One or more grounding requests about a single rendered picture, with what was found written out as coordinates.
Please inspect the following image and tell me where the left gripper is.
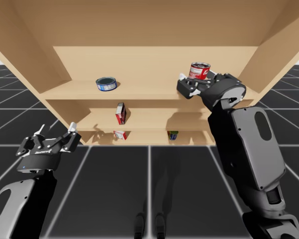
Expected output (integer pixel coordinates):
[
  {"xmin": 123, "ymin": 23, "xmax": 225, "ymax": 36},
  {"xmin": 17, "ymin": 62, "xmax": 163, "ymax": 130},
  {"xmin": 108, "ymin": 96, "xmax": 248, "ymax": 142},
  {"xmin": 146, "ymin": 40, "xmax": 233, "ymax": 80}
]
[{"xmin": 14, "ymin": 121, "xmax": 82, "ymax": 174}]

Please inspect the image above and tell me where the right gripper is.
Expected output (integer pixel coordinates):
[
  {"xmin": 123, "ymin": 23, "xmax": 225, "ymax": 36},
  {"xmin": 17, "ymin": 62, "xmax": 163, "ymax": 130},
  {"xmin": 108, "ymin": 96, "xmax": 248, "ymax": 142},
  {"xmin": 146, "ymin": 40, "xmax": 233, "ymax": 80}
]
[{"xmin": 176, "ymin": 70, "xmax": 247, "ymax": 111}]

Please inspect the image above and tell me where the red and white can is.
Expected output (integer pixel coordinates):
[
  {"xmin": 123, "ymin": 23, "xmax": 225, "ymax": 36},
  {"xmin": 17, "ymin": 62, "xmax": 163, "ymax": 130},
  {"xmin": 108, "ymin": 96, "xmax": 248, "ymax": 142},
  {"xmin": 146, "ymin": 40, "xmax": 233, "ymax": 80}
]
[{"xmin": 188, "ymin": 62, "xmax": 212, "ymax": 81}]

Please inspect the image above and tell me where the green and blue rectangular can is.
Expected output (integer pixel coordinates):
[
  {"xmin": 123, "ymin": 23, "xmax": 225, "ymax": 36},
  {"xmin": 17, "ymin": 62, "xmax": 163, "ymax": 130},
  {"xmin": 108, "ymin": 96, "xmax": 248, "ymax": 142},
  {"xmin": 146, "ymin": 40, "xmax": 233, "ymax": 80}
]
[{"xmin": 166, "ymin": 130, "xmax": 179, "ymax": 141}]

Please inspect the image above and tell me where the blue flat can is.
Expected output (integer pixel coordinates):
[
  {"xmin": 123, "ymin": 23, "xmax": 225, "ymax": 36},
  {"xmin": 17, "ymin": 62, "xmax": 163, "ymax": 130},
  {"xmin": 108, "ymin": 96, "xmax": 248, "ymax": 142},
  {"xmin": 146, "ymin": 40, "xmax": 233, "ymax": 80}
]
[{"xmin": 95, "ymin": 76, "xmax": 119, "ymax": 93}]

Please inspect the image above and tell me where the pale wooden shelf unit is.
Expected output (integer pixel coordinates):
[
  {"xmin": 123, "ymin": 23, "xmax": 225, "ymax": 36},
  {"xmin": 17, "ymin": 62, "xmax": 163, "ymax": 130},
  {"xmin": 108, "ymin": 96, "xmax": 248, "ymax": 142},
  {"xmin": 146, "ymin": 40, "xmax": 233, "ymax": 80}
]
[{"xmin": 0, "ymin": 0, "xmax": 299, "ymax": 146}]

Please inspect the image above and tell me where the red and white carton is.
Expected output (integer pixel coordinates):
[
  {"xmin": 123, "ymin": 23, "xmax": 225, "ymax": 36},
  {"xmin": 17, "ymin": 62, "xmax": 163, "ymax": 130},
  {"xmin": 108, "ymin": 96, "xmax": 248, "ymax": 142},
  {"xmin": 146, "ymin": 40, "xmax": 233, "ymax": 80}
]
[{"xmin": 113, "ymin": 130, "xmax": 128, "ymax": 141}]

